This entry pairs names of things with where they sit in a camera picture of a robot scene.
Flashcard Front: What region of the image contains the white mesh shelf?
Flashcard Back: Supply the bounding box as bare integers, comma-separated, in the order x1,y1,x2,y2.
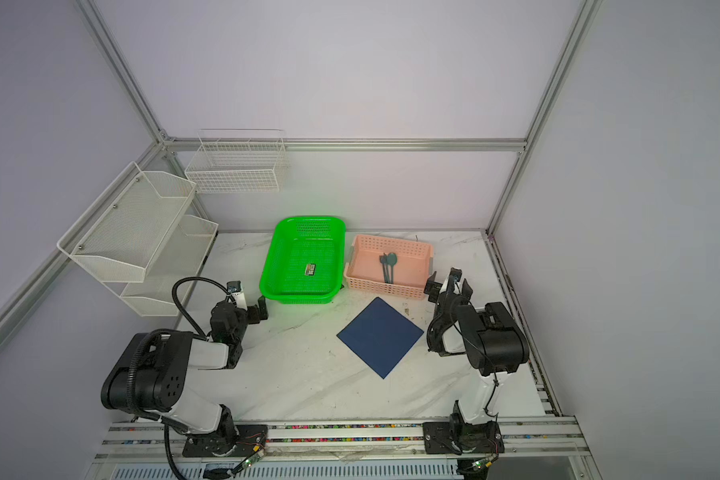
57,163,196,283
119,215,218,317

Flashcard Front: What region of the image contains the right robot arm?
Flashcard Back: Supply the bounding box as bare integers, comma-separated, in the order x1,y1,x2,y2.
423,268,530,455

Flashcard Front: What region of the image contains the dark blue paper napkin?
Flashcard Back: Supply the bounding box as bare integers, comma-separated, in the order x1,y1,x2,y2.
337,297,424,379

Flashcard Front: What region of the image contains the pink plastic basket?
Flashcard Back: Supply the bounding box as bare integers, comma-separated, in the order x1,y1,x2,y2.
343,234,434,300

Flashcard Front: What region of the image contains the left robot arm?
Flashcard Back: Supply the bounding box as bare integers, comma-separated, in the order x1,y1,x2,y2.
100,296,268,455

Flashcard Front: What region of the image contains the white mesh upper shelf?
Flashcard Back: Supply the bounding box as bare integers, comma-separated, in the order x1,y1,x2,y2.
57,163,196,283

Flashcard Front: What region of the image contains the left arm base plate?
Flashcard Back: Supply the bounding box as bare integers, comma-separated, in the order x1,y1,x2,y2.
182,424,268,458

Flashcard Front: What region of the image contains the white wire wall basket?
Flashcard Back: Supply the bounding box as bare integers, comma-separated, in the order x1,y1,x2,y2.
185,129,289,194

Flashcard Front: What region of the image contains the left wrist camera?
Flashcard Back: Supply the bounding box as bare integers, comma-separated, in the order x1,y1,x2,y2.
226,280,247,310

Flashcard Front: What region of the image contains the green plastic basket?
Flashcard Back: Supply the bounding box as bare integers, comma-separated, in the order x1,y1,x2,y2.
259,216,346,304

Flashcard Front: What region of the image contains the aluminium mounting rail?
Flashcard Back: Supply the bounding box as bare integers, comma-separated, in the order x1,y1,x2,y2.
94,416,591,463

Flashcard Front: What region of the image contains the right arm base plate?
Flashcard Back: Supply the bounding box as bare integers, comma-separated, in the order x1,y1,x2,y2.
423,421,505,455

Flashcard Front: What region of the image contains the white mesh lower shelf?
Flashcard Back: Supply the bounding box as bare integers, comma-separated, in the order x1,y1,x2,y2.
119,215,218,317

